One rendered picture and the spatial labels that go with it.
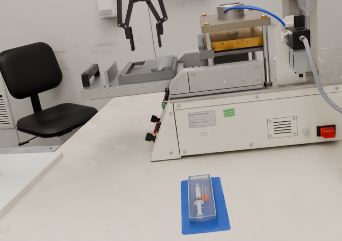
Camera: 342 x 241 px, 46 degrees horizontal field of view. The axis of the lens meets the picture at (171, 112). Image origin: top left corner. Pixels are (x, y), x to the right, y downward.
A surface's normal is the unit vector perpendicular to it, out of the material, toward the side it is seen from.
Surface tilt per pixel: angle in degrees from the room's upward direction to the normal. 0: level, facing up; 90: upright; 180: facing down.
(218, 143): 90
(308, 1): 90
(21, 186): 0
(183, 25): 90
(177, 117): 90
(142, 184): 0
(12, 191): 0
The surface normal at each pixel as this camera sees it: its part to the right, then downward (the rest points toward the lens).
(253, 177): -0.13, -0.94
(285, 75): -0.05, 0.32
